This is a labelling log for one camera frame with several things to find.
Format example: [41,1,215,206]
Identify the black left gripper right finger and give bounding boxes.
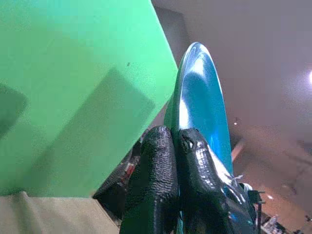
[176,128,256,234]

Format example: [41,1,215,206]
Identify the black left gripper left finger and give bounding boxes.
[119,125,181,234]

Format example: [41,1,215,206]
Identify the teal round plate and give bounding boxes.
[163,41,259,225]

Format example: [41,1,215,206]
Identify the green flat board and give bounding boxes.
[0,0,178,198]

